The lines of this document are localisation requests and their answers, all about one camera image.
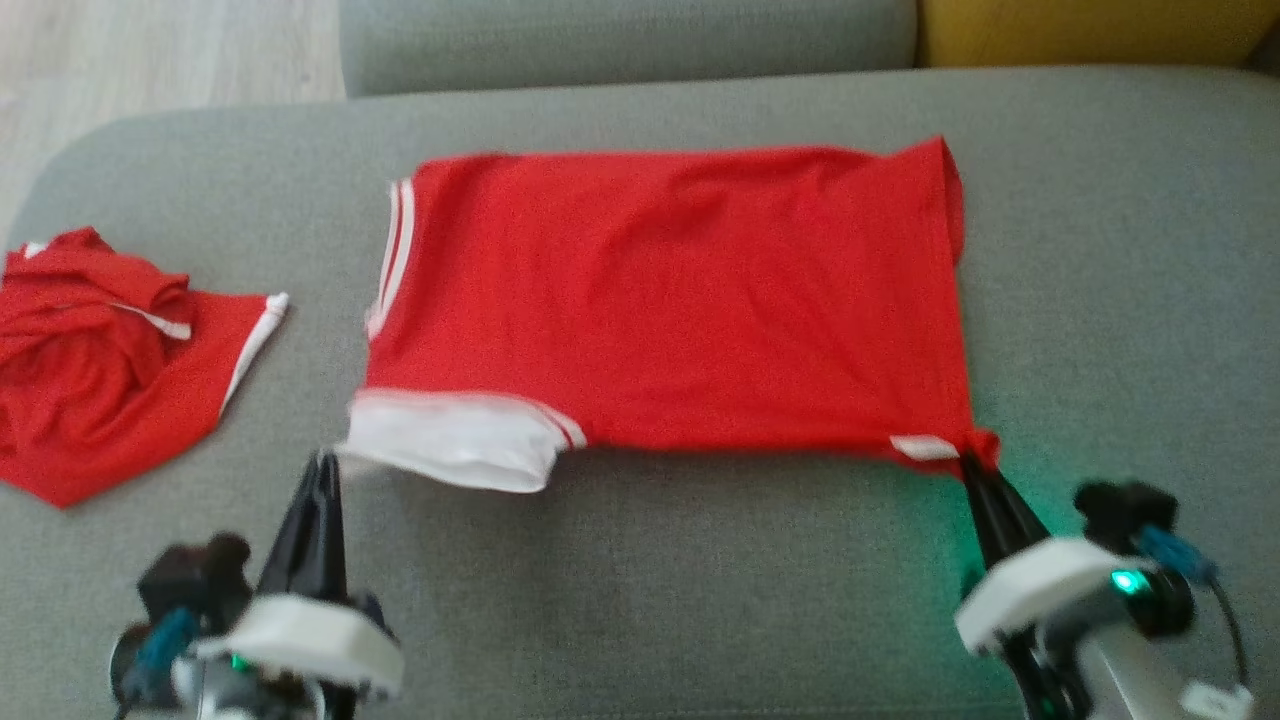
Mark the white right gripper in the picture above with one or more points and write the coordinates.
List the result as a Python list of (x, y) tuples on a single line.
[(1050, 590)]

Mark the red basketball jersey white trim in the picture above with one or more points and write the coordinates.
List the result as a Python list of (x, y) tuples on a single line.
[(680, 300)]

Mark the yellow cushion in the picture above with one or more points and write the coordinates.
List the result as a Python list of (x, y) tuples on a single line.
[(1080, 30)]

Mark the red shorts with white stripe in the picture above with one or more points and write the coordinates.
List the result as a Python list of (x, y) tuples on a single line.
[(90, 400)]

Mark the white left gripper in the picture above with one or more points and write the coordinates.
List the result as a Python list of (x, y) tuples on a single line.
[(310, 640)]

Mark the grey sofa backrest cushion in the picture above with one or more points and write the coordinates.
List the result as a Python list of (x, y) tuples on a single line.
[(620, 45)]

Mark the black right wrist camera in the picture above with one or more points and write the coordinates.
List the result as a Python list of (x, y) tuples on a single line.
[(1120, 505)]

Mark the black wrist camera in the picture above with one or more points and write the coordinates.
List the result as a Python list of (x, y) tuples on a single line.
[(190, 580), (1120, 505)]

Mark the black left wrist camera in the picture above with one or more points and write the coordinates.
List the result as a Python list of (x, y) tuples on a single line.
[(190, 580)]

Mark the large grey sofa seat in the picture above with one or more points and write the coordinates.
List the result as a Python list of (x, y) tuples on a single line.
[(700, 590)]

